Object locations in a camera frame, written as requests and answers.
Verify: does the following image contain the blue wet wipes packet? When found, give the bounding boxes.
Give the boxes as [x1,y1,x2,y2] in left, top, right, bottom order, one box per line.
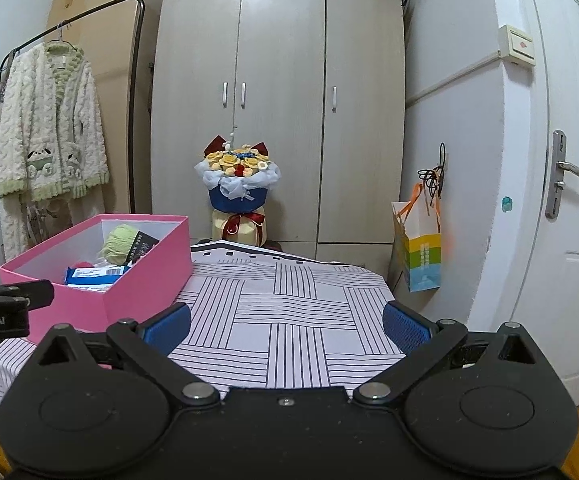
[64,264,130,292]

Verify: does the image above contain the green yarn ball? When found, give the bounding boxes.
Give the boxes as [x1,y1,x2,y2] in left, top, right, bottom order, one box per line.
[100,224,138,266]

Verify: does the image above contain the pink cardboard box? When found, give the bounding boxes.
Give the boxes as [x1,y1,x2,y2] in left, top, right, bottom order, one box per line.
[0,214,193,344]

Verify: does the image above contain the red plush cloth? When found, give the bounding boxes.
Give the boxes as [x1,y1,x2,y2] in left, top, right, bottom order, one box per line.
[72,261,94,269]

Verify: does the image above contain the colourful paper gift bag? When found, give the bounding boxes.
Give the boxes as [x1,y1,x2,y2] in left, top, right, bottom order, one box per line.
[391,183,442,292]

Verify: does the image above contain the striped tablecloth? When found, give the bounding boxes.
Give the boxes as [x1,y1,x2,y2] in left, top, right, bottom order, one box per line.
[0,243,404,403]

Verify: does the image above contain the cream green knitted cardigan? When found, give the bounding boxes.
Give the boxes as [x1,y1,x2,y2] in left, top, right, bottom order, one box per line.
[0,44,110,261]

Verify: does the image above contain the white door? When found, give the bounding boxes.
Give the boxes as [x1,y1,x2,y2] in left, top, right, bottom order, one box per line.
[468,0,579,406]

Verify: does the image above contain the flower bouquet blue wrap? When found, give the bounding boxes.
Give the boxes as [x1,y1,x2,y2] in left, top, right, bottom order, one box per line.
[195,136,280,247]

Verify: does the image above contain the black clothes rack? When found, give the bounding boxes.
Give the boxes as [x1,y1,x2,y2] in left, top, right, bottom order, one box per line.
[0,0,146,214]

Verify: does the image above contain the tall light wood cabinet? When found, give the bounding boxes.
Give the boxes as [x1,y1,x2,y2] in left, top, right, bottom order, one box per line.
[47,0,162,214]

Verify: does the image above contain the beige three-door wardrobe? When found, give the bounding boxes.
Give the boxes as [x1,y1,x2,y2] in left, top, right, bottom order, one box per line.
[150,0,405,274]

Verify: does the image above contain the black cables on hook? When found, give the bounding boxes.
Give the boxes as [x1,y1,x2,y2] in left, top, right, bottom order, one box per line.
[416,142,448,201]

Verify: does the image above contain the metal door handle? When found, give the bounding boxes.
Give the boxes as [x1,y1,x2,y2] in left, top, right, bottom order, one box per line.
[545,129,579,220]

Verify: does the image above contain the white wall switch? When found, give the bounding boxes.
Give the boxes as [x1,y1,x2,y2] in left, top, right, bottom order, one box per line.
[499,25,536,68]

